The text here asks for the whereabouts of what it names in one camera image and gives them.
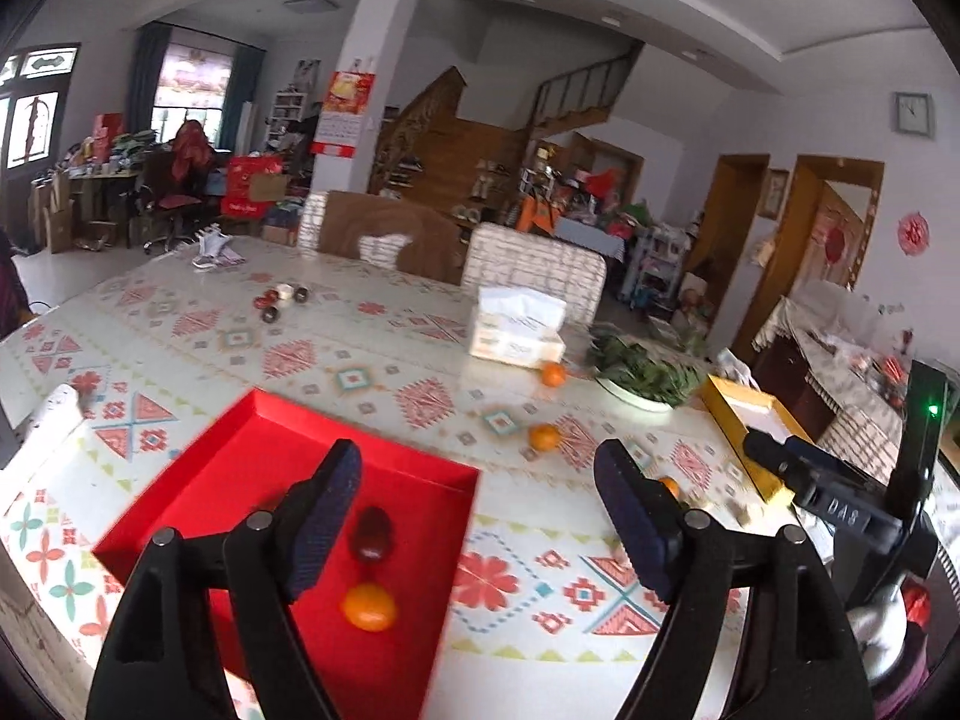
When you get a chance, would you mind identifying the yellow cardboard box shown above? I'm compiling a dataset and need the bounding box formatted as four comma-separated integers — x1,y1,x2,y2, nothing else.
701,373,815,503

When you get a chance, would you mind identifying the white tissue box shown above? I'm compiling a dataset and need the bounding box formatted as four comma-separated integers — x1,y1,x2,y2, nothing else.
469,285,567,368

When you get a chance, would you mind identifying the red wall calendar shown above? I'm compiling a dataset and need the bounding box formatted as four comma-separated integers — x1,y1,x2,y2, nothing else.
311,71,376,158

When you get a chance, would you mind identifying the white patterned object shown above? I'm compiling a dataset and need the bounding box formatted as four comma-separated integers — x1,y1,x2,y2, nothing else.
191,231,245,269

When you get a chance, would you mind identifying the cabinet with lace cloth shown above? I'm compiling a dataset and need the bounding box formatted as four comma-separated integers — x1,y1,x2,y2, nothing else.
752,296,908,466

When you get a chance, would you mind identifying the plate of green leaves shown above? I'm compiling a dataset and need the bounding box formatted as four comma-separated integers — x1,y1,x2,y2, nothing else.
587,326,710,406

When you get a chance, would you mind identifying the red tray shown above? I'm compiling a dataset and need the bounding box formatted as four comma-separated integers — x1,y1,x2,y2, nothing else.
91,388,481,720

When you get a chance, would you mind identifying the blue curtain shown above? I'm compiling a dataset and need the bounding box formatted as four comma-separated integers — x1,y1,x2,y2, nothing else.
221,45,265,155
129,22,173,140

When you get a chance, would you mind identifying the wooden door frame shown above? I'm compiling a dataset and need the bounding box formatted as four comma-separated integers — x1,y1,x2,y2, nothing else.
690,154,772,293
731,154,886,361

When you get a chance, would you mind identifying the white brick-patterned chair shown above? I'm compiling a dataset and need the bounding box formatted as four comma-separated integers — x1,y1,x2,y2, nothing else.
461,221,607,327

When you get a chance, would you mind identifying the wall clock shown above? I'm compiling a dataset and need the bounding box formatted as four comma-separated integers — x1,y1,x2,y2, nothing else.
892,92,935,138

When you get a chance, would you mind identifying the white plate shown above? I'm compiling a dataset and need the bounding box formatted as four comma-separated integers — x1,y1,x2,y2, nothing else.
595,371,676,413

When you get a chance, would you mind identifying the person's right forearm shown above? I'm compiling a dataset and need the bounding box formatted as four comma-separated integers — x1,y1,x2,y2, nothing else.
870,641,935,720

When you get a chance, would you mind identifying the wooden chair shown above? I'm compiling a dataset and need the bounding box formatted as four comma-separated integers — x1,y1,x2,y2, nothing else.
319,191,466,286

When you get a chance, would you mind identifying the entrance door with windows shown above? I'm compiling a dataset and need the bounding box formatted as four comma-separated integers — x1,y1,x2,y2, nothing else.
0,43,82,233

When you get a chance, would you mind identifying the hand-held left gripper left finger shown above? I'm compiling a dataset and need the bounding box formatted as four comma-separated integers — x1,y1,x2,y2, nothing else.
86,439,365,720

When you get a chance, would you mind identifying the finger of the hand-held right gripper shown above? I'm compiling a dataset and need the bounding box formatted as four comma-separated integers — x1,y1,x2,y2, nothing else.
744,429,820,494

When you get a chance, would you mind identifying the metal storage rack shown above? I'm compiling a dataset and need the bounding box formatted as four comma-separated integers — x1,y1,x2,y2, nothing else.
630,225,680,308

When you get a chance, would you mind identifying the office chair with red cloth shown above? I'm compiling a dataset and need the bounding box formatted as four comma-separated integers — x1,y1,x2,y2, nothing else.
139,120,218,252

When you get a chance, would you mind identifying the framed picture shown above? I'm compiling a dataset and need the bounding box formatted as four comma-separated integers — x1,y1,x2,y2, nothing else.
759,169,790,220

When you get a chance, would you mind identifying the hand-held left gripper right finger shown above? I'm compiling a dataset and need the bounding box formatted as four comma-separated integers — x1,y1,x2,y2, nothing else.
592,439,875,720

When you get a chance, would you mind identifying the red gift box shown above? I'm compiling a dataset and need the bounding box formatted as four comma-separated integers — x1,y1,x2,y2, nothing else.
221,154,290,220

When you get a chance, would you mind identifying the wooden staircase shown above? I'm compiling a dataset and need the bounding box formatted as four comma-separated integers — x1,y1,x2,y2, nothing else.
371,41,646,203

